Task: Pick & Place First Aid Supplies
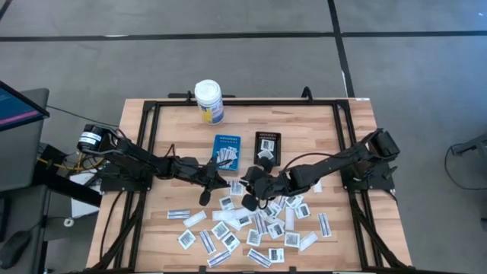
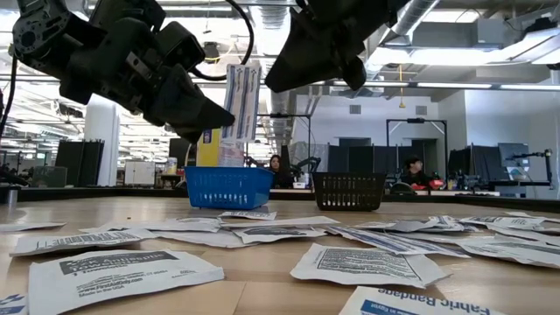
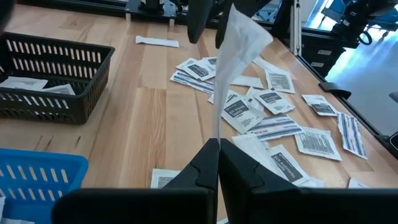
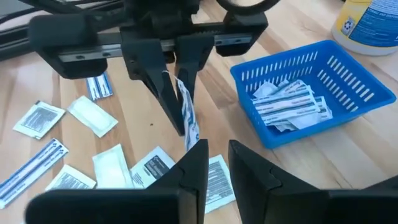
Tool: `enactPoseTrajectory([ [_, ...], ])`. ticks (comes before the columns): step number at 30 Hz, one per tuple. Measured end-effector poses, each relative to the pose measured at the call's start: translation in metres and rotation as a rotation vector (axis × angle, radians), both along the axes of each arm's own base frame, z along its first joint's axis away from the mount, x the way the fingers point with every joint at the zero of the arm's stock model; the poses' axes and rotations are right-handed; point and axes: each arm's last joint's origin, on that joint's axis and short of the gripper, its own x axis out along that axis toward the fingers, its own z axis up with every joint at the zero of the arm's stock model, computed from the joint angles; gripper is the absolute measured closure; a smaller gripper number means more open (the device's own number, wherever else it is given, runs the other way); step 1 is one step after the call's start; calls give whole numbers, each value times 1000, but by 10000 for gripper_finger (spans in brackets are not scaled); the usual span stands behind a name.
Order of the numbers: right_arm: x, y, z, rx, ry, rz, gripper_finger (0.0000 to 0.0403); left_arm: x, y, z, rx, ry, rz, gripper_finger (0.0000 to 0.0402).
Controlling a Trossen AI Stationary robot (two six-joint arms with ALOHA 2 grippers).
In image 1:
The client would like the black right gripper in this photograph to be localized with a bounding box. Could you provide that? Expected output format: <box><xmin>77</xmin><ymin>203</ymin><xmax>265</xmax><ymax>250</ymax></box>
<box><xmin>240</xmin><ymin>155</ymin><xmax>302</xmax><ymax>213</ymax></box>

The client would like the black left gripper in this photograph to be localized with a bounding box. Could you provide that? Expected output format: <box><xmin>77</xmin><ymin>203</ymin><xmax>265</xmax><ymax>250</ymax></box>
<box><xmin>173</xmin><ymin>155</ymin><xmax>232</xmax><ymax>208</ymax></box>

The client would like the blue striped fabric bandage packet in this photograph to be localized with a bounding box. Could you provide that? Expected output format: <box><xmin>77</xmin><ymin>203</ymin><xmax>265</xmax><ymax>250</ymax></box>
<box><xmin>247</xmin><ymin>247</ymin><xmax>272</xmax><ymax>269</ymax></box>
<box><xmin>199</xmin><ymin>229</ymin><xmax>218</xmax><ymax>256</ymax></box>
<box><xmin>167</xmin><ymin>209</ymin><xmax>191</xmax><ymax>221</ymax></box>
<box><xmin>206</xmin><ymin>249</ymin><xmax>233</xmax><ymax>269</ymax></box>
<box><xmin>253</xmin><ymin>212</ymin><xmax>269</xmax><ymax>235</ymax></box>
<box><xmin>317</xmin><ymin>212</ymin><xmax>333</xmax><ymax>238</ymax></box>

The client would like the blue plastic basket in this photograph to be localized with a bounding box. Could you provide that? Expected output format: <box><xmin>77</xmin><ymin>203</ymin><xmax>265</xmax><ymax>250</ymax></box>
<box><xmin>210</xmin><ymin>133</ymin><xmax>243</xmax><ymax>172</ymax></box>

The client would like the black plastic basket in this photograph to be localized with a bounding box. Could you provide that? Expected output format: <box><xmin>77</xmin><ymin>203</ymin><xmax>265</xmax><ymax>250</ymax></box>
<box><xmin>253</xmin><ymin>131</ymin><xmax>282</xmax><ymax>167</ymax></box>

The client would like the disinfecting wipes canister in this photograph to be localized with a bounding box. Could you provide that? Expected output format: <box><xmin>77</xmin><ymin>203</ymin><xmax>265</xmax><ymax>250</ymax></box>
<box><xmin>193</xmin><ymin>78</ymin><xmax>225</xmax><ymax>126</ymax></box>

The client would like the white paper sheet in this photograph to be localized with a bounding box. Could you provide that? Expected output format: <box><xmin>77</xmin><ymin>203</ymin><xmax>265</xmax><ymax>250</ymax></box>
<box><xmin>69</xmin><ymin>171</ymin><xmax>103</xmax><ymax>219</ymax></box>

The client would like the black desk beam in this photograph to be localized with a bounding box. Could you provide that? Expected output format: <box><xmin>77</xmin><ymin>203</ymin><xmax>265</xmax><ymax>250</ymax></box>
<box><xmin>32</xmin><ymin>143</ymin><xmax>103</xmax><ymax>209</ymax></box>

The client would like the computer monitor screen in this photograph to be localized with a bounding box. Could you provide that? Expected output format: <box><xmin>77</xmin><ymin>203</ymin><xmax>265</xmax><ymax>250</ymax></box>
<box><xmin>0</xmin><ymin>80</ymin><xmax>51</xmax><ymax>132</ymax></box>

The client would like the black computer mouse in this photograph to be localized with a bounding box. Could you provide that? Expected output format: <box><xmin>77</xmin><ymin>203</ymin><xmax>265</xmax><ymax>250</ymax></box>
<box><xmin>0</xmin><ymin>229</ymin><xmax>32</xmax><ymax>270</ymax></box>

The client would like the grey stand leg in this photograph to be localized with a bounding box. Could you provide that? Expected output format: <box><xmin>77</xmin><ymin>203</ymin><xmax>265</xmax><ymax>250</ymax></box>
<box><xmin>450</xmin><ymin>132</ymin><xmax>487</xmax><ymax>157</ymax></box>

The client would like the thin black cable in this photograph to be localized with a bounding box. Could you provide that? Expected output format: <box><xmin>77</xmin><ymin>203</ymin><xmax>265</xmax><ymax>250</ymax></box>
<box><xmin>46</xmin><ymin>104</ymin><xmax>119</xmax><ymax>129</ymax></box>

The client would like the yellow cable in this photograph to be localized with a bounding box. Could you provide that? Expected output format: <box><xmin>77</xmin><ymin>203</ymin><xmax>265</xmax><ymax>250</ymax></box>
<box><xmin>37</xmin><ymin>151</ymin><xmax>106</xmax><ymax>173</ymax></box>

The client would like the black floor cable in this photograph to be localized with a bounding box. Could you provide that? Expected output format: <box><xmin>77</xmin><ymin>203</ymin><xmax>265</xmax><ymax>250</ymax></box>
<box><xmin>444</xmin><ymin>143</ymin><xmax>487</xmax><ymax>191</ymax></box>

